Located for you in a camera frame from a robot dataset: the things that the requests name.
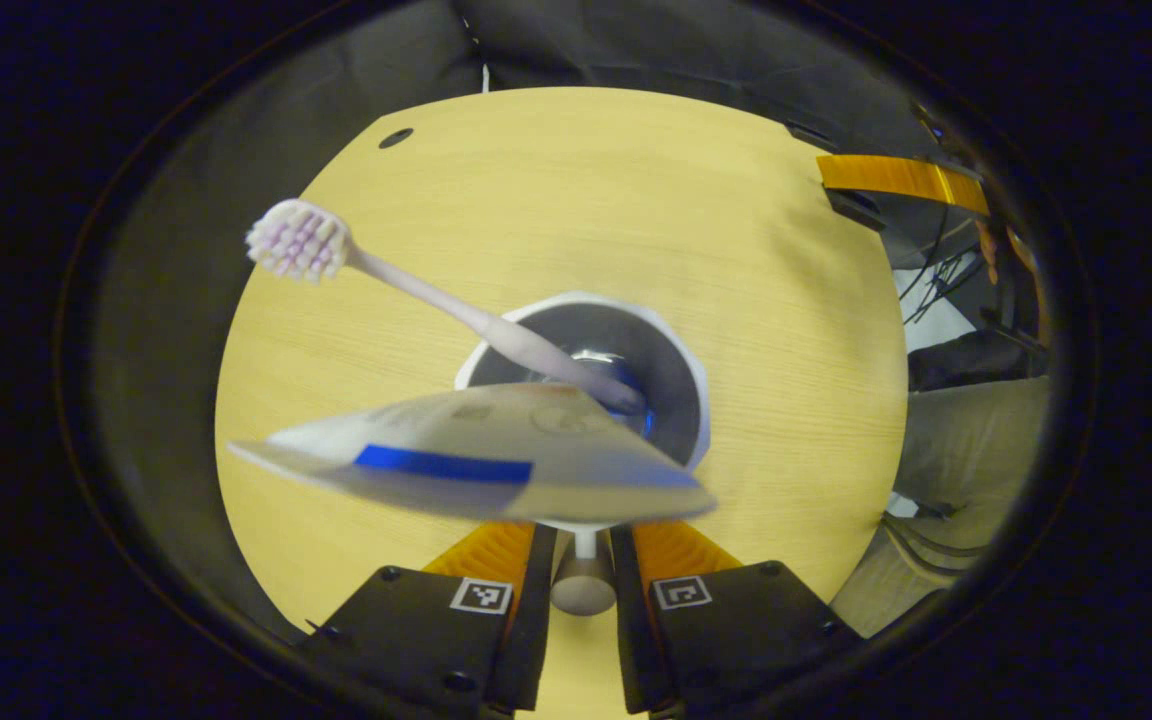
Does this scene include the white toothpaste tube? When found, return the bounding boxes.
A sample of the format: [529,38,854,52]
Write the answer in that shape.
[228,383,718,527]

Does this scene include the person's khaki trousers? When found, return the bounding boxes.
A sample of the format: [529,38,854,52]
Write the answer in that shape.
[829,375,1053,638]

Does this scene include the white toothbrush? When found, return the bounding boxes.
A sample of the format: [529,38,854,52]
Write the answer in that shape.
[245,198,648,417]

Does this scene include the dark cloth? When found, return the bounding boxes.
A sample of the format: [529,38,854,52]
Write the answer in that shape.
[906,328,1049,394]

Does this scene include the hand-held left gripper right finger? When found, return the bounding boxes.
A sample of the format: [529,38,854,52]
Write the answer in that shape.
[610,519,863,718]

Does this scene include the white cup with wooden handle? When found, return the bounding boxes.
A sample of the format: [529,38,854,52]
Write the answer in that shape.
[452,290,713,617]

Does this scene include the wooden desktop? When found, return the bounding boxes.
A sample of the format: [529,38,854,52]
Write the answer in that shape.
[214,86,912,720]

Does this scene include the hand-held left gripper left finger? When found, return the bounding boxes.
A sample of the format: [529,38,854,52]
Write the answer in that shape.
[296,520,559,717]

